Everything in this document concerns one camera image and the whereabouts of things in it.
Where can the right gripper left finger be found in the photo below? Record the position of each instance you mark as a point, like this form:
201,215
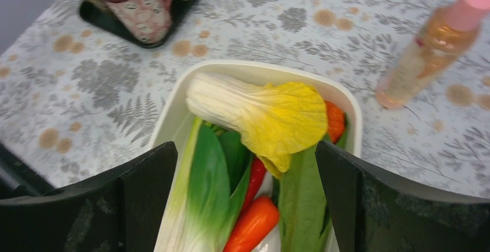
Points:
117,210

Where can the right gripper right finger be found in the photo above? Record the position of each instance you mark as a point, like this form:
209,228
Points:
373,209

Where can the pink upside-down mug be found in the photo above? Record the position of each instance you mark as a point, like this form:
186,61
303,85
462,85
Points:
147,20

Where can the green cucumber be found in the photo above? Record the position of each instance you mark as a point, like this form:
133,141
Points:
305,221

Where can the green bok choy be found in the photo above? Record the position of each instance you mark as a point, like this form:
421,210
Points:
208,191

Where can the white vegetable basin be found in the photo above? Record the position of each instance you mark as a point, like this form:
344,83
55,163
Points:
178,125

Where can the orange carrot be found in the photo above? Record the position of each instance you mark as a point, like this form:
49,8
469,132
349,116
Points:
256,222

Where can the red chili pepper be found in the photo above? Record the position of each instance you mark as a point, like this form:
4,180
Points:
257,175

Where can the floral tablecloth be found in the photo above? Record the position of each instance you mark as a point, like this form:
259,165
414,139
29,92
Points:
76,100

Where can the yellow napa cabbage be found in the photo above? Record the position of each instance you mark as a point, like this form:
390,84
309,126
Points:
274,122

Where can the pink drink bottle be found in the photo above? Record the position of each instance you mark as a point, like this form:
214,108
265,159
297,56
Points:
448,33

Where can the black baking tray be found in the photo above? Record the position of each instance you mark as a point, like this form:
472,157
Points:
91,14

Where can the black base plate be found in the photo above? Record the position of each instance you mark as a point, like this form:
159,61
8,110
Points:
18,179

